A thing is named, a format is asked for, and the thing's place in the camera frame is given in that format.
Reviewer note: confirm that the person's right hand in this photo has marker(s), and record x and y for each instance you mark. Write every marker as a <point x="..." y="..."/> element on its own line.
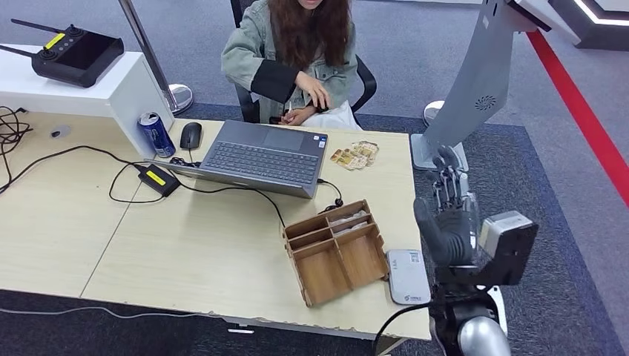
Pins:
<point x="312" y="88"/>

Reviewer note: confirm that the person's left hand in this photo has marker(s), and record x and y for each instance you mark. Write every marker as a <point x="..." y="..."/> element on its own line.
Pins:
<point x="297" y="117"/>

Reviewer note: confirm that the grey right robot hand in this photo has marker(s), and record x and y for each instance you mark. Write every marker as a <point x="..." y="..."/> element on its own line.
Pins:
<point x="449" y="236"/>

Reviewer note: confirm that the brown printed room key card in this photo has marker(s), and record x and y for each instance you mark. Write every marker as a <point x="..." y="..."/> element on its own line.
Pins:
<point x="341" y="157"/>

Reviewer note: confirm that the wooden organizer box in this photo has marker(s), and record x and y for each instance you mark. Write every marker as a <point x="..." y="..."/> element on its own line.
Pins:
<point x="319" y="275"/>

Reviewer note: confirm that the person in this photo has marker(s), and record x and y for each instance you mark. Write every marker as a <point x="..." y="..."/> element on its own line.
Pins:
<point x="245" y="54"/>

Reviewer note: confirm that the grey laptop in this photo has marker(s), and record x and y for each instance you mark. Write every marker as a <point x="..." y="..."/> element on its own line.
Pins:
<point x="265" y="162"/>

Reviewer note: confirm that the black office chair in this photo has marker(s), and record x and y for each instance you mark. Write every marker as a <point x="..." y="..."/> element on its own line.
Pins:
<point x="368" y="81"/>

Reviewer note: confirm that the black computer mouse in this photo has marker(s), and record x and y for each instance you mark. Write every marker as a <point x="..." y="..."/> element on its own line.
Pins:
<point x="190" y="135"/>

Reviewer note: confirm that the round chrome stanchion base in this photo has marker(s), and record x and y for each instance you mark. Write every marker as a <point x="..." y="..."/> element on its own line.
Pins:
<point x="432" y="112"/>

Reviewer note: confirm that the dark blue carpet mat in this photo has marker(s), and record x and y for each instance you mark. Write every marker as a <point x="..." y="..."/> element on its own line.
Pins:
<point x="555" y="172"/>

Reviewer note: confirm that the blue drink can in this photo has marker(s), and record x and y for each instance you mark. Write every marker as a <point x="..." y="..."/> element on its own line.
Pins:
<point x="157" y="135"/>

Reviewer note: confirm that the black power adapter yellow label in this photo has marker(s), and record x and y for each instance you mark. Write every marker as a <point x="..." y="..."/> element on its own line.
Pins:
<point x="158" y="180"/>

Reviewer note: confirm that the grey kiosk stand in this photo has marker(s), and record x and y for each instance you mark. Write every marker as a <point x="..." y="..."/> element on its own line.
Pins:
<point x="476" y="83"/>

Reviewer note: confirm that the chrome stanchion pole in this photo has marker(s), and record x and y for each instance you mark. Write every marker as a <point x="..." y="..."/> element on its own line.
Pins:
<point x="147" y="54"/>

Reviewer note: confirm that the white shelf box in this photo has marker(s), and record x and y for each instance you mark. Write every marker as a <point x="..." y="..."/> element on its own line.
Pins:
<point x="123" y="93"/>

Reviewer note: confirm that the red floor tape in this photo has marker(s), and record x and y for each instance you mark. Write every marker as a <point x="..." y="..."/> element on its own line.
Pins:
<point x="580" y="113"/>

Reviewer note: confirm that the black remote controller with antennas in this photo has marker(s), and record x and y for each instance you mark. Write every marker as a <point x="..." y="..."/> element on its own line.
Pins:
<point x="73" y="59"/>

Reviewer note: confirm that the grey desk grommet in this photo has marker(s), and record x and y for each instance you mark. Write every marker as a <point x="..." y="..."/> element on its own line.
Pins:
<point x="60" y="131"/>

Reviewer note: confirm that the black platform with light strip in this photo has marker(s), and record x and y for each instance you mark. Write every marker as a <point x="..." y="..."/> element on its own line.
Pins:
<point x="589" y="37"/>

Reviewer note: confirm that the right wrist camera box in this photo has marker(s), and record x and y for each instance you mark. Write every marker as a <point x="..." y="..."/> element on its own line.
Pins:
<point x="511" y="245"/>

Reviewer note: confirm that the small white desk bracket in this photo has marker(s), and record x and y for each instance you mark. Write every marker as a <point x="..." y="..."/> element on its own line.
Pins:
<point x="241" y="330"/>

